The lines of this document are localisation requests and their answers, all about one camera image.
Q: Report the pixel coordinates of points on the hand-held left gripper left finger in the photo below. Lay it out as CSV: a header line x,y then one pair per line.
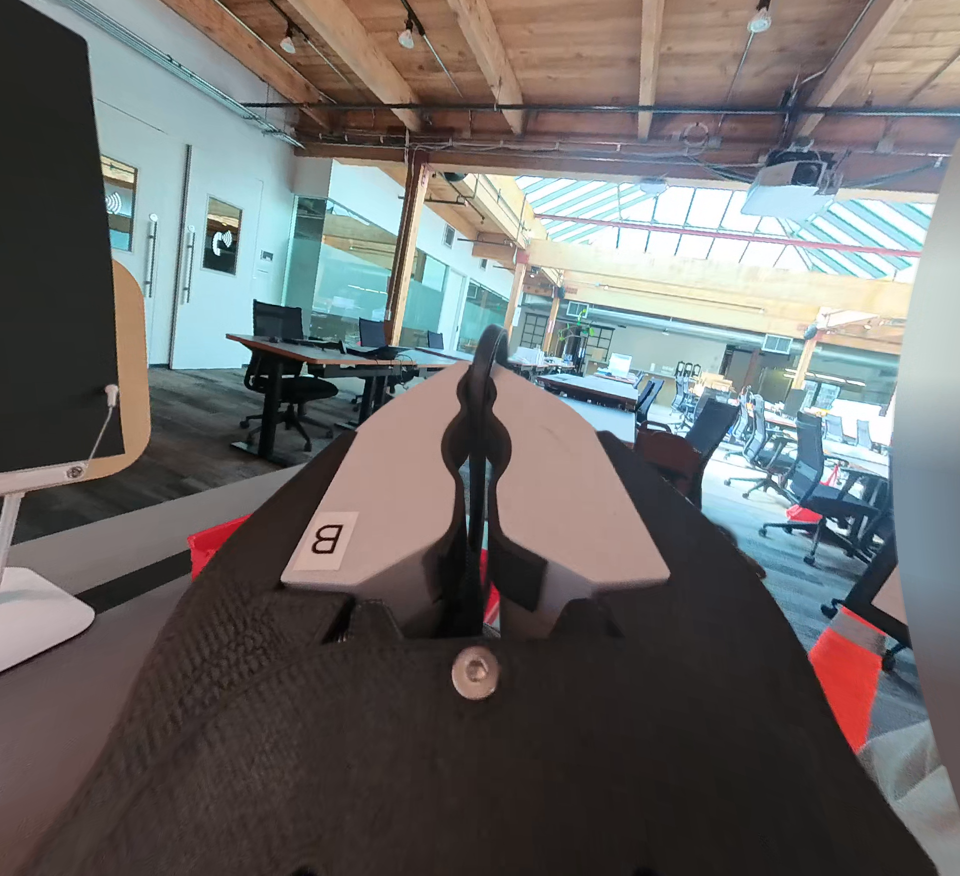
x,y
375,501

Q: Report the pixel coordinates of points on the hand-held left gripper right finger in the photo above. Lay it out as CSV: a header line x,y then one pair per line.
x,y
577,501

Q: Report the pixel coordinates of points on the red plastic bin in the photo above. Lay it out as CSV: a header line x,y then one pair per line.
x,y
214,554

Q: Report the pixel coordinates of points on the brown office chair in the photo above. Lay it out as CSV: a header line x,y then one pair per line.
x,y
671,460

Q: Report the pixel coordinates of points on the grey-topped office desk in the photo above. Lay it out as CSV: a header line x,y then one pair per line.
x,y
592,389

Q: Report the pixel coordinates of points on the black office chair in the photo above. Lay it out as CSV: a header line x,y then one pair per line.
x,y
289,389
817,464
375,336
712,434

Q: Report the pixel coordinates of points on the potted plant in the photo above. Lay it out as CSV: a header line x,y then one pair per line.
x,y
577,340

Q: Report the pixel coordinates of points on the wood-edged office desk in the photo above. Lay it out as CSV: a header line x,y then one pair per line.
x,y
300,351

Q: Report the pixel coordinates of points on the white door with sign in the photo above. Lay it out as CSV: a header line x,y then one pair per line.
x,y
131,291
225,306

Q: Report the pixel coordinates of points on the orange-red container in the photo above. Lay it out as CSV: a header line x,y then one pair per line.
x,y
844,681

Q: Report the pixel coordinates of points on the ceiling projector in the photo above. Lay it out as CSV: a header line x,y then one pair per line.
x,y
780,194

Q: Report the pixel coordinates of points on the person's pale sweatshirt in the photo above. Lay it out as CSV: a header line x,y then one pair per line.
x,y
892,763

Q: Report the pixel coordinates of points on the wood-rimmed black board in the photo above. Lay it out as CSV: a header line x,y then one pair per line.
x,y
45,254

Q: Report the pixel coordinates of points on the track spotlight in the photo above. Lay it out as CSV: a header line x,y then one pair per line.
x,y
288,42
406,36
760,20

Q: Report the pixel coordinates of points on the wall air conditioner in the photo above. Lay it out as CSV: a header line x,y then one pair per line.
x,y
778,344

